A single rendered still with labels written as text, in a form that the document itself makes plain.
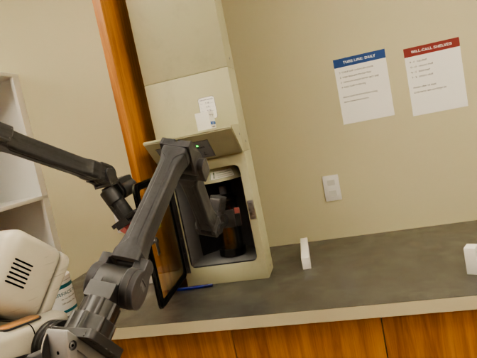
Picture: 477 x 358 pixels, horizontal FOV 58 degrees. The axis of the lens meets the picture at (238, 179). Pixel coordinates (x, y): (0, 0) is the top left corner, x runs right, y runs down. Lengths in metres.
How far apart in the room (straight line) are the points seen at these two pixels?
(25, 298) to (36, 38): 1.71
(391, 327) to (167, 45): 1.17
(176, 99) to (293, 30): 0.64
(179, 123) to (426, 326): 1.02
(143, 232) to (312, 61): 1.24
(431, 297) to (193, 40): 1.11
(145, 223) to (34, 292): 0.24
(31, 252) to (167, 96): 0.87
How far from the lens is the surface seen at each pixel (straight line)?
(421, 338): 1.39
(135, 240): 0.90
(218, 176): 1.58
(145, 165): 1.62
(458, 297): 1.33
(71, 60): 2.30
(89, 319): 0.81
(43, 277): 0.92
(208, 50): 1.56
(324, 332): 1.38
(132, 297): 0.85
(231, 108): 1.53
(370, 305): 1.31
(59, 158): 1.34
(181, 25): 1.61
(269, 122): 1.94
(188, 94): 1.57
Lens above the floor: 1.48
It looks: 6 degrees down
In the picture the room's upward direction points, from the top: 11 degrees counter-clockwise
